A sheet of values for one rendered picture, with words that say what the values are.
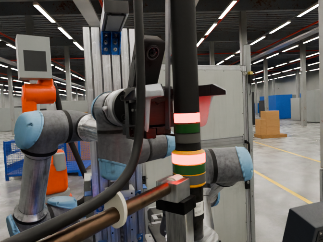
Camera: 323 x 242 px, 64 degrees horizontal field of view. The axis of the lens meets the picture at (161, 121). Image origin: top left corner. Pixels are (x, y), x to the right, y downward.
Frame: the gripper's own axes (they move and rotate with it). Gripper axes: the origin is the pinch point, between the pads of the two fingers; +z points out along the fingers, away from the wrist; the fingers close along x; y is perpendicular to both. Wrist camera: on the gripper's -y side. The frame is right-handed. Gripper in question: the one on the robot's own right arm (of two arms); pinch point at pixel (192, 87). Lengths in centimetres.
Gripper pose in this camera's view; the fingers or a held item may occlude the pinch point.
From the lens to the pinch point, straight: 32.5
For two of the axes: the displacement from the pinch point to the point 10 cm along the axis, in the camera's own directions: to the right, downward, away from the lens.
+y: 0.4, 10.0, 0.5
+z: 5.0, 0.2, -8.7
